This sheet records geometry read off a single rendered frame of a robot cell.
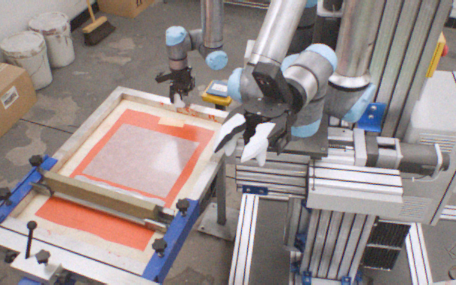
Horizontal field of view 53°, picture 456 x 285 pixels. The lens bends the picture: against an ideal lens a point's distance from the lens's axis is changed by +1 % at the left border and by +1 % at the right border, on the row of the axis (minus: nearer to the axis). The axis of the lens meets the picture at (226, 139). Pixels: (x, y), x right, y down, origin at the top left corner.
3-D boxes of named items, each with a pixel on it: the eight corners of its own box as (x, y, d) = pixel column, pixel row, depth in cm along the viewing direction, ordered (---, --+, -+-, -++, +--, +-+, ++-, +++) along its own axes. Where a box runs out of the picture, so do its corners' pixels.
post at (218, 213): (211, 203, 280) (206, 72, 215) (245, 212, 274) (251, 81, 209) (197, 230, 265) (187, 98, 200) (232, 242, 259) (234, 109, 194)
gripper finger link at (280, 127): (276, 147, 73) (292, 115, 79) (276, 139, 72) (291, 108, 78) (249, 142, 74) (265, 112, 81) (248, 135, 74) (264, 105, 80)
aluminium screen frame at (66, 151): (120, 93, 204) (118, 85, 201) (243, 123, 188) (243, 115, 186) (-6, 228, 150) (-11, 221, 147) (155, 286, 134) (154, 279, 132)
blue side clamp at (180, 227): (186, 208, 157) (185, 194, 152) (200, 212, 156) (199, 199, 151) (145, 283, 136) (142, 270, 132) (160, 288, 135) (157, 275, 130)
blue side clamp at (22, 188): (50, 167, 172) (45, 154, 167) (62, 170, 170) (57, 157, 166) (-7, 228, 151) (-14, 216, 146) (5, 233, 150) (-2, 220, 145)
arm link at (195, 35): (221, 53, 174) (194, 59, 171) (212, 39, 182) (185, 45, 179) (221, 35, 169) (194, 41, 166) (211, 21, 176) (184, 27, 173)
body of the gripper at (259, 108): (278, 158, 80) (307, 121, 87) (275, 119, 74) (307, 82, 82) (240, 147, 83) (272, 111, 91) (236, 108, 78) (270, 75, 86)
